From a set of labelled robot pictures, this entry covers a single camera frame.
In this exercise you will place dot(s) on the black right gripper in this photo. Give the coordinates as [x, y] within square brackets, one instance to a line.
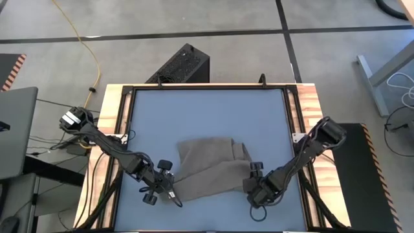
[260, 191]

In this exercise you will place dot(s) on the black computer mouse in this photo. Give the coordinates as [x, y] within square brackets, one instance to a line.
[9, 225]

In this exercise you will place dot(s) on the grey metal desk leg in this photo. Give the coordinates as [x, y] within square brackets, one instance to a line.
[367, 74]

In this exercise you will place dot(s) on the grey laptop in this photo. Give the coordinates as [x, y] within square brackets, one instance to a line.
[17, 129]

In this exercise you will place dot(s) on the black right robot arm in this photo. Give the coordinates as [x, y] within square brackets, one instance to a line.
[304, 155]

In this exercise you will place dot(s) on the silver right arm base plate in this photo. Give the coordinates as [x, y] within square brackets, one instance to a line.
[297, 137]

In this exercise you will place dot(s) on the black perforated computer tower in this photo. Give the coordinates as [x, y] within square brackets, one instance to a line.
[186, 64]

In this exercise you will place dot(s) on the grey-beige towel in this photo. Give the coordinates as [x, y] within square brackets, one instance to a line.
[210, 168]

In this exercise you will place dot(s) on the light wooden desk edge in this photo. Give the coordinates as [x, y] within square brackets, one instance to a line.
[410, 8]

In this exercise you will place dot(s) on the black aluminium table frame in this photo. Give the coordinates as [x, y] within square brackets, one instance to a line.
[226, 87]

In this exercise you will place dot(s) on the black hazard-striped floor mat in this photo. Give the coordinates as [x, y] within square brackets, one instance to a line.
[355, 181]
[8, 69]

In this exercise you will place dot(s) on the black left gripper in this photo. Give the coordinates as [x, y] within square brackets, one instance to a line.
[160, 184]

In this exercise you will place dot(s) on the black frame clamp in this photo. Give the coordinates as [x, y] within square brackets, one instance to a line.
[263, 81]
[158, 82]

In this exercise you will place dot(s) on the wooden table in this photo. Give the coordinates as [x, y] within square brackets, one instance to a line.
[111, 100]

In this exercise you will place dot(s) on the blue-grey table mat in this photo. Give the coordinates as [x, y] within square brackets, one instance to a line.
[200, 110]

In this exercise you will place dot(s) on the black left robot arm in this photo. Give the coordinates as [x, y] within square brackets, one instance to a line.
[106, 145]

